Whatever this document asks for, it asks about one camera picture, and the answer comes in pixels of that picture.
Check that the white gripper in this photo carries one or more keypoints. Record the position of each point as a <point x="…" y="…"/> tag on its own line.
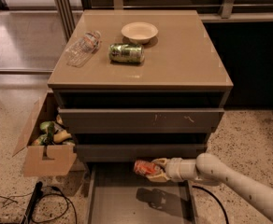
<point x="174" y="170"/>

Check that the red coke can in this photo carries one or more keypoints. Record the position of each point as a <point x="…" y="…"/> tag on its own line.
<point x="146" y="168"/>

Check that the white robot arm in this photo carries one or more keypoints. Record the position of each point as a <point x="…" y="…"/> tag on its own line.
<point x="208" y="168"/>

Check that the grey open bottom drawer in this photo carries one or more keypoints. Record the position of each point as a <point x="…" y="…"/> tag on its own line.
<point x="119" y="196"/>

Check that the grey middle drawer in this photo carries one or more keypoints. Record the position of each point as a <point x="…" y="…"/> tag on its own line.
<point x="126" y="153"/>

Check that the grey drawer cabinet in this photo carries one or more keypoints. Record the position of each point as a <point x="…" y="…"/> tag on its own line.
<point x="181" y="69"/>

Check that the grey top drawer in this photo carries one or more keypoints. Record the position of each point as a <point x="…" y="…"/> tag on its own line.
<point x="172" y="120"/>

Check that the green soda can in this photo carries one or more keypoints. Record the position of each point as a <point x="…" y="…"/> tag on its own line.
<point x="126" y="53"/>

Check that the cardboard box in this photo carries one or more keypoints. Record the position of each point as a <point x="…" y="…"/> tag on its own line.
<point x="51" y="160"/>

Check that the yellow item in box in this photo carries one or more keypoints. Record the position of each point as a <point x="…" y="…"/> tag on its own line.
<point x="61" y="136"/>

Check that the green snack bag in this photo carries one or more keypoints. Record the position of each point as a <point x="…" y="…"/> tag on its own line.
<point x="48" y="130"/>

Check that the black power strip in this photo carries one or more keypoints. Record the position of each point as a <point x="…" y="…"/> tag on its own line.
<point x="37" y="193"/>

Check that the white bowl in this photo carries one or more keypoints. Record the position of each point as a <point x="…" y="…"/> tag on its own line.
<point x="139" y="32"/>

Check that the clear plastic water bottle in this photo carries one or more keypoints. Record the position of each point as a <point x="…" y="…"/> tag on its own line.
<point x="82" y="50"/>

